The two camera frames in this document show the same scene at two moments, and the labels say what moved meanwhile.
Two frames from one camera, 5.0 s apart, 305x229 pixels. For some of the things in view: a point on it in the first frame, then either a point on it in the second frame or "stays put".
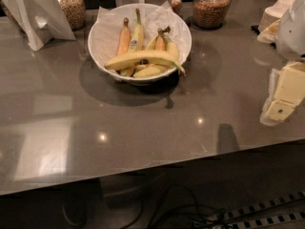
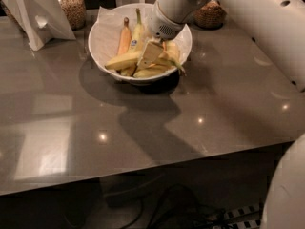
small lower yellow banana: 150,71 stays put
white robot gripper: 292,35 -> 162,27
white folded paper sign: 37,12 stays put
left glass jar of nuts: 72,5 stays put
